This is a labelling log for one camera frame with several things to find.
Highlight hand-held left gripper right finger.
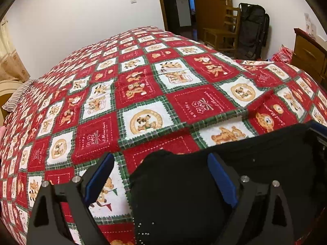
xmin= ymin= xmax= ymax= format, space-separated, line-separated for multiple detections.
xmin=207 ymin=153 xmax=294 ymax=245

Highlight wooden door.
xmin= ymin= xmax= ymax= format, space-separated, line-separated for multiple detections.
xmin=190 ymin=0 xmax=234 ymax=41

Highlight wooden chair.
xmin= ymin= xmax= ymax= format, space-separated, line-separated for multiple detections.
xmin=203 ymin=5 xmax=242 ymax=55

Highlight black pants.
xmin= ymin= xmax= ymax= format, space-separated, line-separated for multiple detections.
xmin=129 ymin=122 xmax=327 ymax=245

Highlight beige patterned curtain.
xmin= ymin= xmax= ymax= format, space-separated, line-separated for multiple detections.
xmin=0 ymin=18 xmax=31 ymax=82

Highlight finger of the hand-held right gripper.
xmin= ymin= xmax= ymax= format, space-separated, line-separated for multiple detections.
xmin=305 ymin=121 xmax=327 ymax=157

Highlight beige headboard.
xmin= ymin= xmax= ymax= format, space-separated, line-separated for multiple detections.
xmin=0 ymin=79 xmax=24 ymax=119

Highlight striped pillow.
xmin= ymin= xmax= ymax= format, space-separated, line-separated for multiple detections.
xmin=2 ymin=79 xmax=35 ymax=112

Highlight wooden dresser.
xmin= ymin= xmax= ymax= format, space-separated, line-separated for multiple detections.
xmin=291 ymin=28 xmax=327 ymax=85

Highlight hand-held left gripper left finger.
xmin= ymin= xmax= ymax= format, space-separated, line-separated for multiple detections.
xmin=27 ymin=153 xmax=115 ymax=245

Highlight black bag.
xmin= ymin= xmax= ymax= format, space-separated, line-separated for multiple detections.
xmin=236 ymin=2 xmax=270 ymax=60

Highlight red checkered printed blanket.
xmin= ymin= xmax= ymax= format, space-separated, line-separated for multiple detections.
xmin=0 ymin=26 xmax=327 ymax=245

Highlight red plaid cloth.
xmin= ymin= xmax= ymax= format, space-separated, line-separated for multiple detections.
xmin=269 ymin=45 xmax=294 ymax=64

